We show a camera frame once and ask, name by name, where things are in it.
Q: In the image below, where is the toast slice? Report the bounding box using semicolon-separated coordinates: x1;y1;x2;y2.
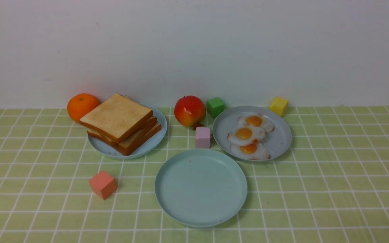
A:
80;93;153;143
87;123;162;156
100;96;158;138

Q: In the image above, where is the red yellow apple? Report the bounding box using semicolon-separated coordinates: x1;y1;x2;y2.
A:
174;96;206;130

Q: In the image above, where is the pink cube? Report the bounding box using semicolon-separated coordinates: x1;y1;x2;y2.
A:
196;127;211;149

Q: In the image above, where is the green cube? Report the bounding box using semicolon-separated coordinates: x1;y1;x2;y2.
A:
206;97;226;118

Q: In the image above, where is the teal empty front plate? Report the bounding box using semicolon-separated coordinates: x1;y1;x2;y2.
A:
154;149;248;228

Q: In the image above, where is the yellow cube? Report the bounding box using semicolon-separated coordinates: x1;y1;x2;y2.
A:
269;97;289;117

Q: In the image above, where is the light blue bread plate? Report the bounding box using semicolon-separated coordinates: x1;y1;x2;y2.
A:
88;103;168;160

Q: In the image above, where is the salmon red cube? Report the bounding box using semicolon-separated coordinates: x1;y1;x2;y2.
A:
89;170;118;200

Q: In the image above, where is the orange fruit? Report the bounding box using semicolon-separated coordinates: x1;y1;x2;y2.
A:
67;93;101;123

